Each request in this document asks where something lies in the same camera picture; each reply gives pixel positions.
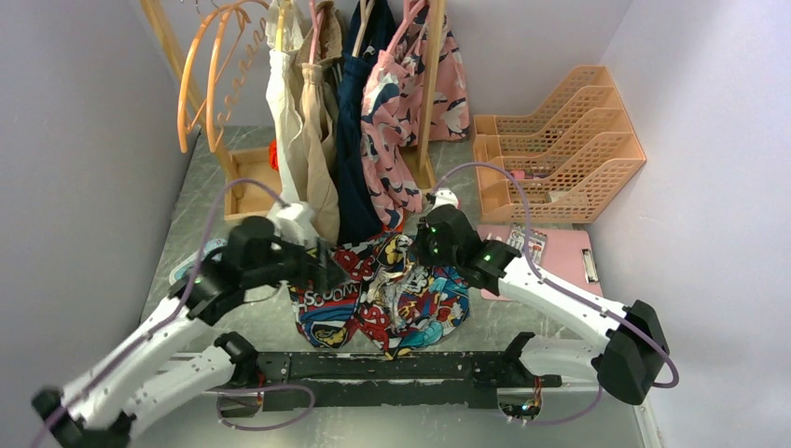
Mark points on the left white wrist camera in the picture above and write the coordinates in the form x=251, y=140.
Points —
x=293, y=223

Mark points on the orange hanger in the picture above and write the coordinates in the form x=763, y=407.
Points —
x=235, y=22
x=194, y=78

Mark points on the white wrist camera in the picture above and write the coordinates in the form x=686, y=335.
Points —
x=293, y=223
x=441, y=197

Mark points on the orange hanger outer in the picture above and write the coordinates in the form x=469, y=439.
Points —
x=194, y=78

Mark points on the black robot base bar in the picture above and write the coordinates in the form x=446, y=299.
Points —
x=473, y=379

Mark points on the beige hanging garment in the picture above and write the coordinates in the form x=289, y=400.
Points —
x=319, y=111

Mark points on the blue toothbrush package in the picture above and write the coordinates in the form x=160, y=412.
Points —
x=185, y=266

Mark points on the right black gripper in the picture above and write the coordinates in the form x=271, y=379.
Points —
x=419, y=247

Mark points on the orange plastic file organizer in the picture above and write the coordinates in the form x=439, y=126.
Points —
x=565, y=162

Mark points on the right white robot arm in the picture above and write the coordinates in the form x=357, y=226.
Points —
x=622, y=347

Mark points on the white hanging garment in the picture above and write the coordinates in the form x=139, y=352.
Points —
x=285, y=32

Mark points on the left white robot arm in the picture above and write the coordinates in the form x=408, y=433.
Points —
x=135, y=385

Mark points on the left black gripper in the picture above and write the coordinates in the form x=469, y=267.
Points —
x=323, y=271

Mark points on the wooden clothes rack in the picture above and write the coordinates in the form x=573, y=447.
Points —
x=252, y=188

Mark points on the marker pen set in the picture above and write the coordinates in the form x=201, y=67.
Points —
x=535, y=240

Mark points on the orange hanger inner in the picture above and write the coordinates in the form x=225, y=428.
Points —
x=235, y=22

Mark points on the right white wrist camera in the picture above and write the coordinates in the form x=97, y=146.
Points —
x=441, y=197

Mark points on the navy hanging garment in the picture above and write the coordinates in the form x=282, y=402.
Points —
x=371, y=28

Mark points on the pink floral hanging garment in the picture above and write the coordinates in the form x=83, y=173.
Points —
x=392, y=104

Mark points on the comic print shorts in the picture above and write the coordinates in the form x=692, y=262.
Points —
x=398, y=304

